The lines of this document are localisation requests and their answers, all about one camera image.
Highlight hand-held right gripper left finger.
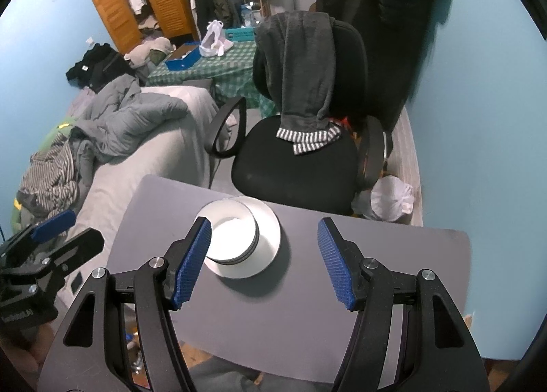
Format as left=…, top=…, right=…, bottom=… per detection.
left=38, top=217, right=212, bottom=392

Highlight white plastic bag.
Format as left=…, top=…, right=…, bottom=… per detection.
left=199, top=20, right=234, bottom=57

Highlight white knotted floor bag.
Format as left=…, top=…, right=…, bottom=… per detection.
left=352, top=175, right=415, bottom=222

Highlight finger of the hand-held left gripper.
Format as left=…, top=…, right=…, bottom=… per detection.
left=25, top=228, right=106, bottom=287
left=0, top=209, right=78, bottom=257

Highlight open blue box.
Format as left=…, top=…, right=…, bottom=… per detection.
left=165, top=44, right=201, bottom=71

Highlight dark grey garment striped cuffs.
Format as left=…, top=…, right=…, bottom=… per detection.
left=255, top=10, right=343, bottom=156

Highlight striped grey white cloth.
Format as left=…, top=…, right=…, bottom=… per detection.
left=17, top=142, right=86, bottom=222

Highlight clear water bottle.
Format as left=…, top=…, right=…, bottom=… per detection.
left=241, top=5, right=261, bottom=27

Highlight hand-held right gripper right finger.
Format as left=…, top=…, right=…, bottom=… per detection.
left=317, top=218, right=490, bottom=392

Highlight blue crate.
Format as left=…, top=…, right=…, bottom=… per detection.
left=224, top=27, right=261, bottom=41

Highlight beige clothes pile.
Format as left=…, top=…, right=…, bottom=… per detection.
left=124, top=37, right=176, bottom=68

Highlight black hanging coat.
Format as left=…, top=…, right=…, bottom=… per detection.
left=314, top=0, right=445, bottom=132

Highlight black clothes pile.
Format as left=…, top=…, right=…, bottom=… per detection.
left=65, top=44, right=137, bottom=94

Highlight green checked tablecloth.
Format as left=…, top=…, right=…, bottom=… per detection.
left=147, top=39, right=278, bottom=119

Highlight white round plate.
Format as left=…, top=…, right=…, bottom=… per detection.
left=204, top=197, right=281, bottom=279

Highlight green yellow cloth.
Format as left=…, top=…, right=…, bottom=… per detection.
left=38, top=116, right=75, bottom=153

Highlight black office chair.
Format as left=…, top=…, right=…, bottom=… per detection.
left=204, top=12, right=385, bottom=215

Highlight person's left hand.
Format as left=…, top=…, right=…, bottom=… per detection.
left=0, top=326, right=54, bottom=376

